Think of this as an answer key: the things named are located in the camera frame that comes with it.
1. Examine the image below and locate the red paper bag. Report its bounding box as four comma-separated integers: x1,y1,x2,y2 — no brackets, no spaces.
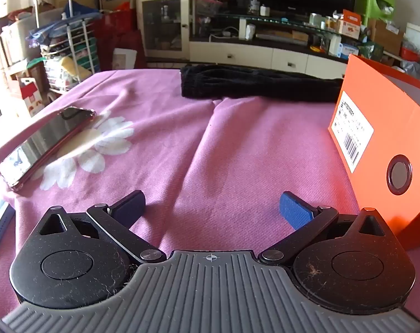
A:
94,9,148,72

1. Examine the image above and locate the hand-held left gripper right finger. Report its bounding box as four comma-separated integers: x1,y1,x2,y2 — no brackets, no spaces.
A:
259,191,396,266

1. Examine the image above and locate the orange and white carton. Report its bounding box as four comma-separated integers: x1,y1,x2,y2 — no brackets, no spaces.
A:
336,10,362,39

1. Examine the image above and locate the black knitted cloth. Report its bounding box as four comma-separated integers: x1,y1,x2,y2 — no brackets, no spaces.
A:
180,63,344,103

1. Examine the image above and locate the brown cardboard box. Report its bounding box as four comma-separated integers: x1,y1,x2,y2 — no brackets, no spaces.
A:
368,19,405,56

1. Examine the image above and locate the red basket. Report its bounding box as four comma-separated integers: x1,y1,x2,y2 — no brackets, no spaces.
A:
401,47,420,64

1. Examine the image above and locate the white low television cabinet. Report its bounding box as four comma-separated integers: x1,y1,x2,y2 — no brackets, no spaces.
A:
189,14,349,80

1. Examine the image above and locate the clear storage bin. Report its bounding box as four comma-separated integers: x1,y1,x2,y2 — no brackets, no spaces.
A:
0,7,54,65

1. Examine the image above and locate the orange cardboard box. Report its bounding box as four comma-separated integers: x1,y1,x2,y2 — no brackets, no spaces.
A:
328,54,420,250

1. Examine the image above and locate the red and white carton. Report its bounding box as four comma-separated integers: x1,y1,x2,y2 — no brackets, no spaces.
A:
19,76,47,117

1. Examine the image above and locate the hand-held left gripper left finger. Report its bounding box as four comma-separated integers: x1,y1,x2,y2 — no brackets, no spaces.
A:
38,190,167,264

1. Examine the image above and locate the smartphone in clear case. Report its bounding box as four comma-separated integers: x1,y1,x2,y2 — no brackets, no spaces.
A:
0,107,96,192

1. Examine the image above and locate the blue bag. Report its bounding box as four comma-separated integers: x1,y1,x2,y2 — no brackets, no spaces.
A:
26,2,103,47

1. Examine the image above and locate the pink floral blanket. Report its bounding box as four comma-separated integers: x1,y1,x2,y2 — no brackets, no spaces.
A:
0,69,420,320

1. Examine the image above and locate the white glass-door cabinet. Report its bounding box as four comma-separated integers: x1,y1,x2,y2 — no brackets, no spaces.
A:
135,0,191,61

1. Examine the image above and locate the wire shopping trolley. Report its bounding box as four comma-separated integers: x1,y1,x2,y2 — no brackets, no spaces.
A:
35,0,100,95

